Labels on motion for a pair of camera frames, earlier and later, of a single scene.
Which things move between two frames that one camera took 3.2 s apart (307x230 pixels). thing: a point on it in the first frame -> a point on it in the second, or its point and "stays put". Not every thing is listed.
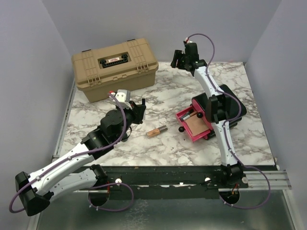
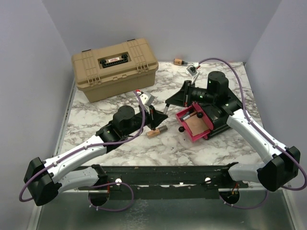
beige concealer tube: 157,132 stays put
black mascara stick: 184,115 stays put
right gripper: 177,55 -> 183,97
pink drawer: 193,123 stays put
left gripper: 137,111 -> 155,117
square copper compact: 196,125 stays put
